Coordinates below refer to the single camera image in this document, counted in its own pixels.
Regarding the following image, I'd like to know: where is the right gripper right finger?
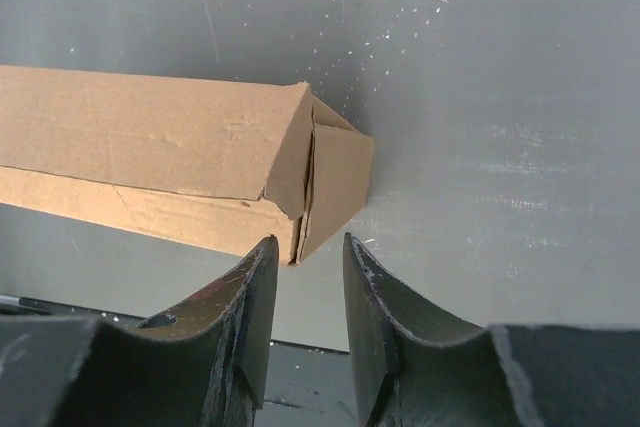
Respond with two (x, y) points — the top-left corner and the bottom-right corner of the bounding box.
(342, 235), (639, 426)

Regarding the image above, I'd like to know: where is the brown cardboard box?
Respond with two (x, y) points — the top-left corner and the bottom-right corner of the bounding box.
(1, 65), (375, 265)

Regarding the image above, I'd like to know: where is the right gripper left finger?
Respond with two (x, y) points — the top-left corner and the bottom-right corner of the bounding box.
(1, 236), (279, 426)

